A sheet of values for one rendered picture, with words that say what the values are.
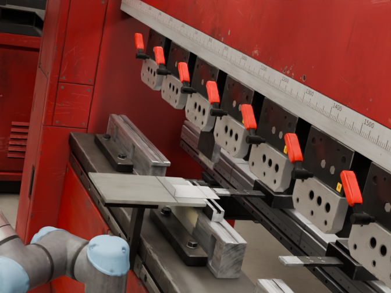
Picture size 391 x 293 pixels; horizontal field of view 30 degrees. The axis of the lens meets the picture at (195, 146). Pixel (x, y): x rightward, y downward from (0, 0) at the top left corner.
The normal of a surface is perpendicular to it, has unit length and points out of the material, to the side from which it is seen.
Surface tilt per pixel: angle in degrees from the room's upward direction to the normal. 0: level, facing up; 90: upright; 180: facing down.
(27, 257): 33
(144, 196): 0
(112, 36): 90
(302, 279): 0
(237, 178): 90
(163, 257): 0
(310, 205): 90
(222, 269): 90
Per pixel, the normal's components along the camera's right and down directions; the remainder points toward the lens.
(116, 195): 0.19, -0.94
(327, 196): -0.91, -0.07
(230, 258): 0.36, 0.33
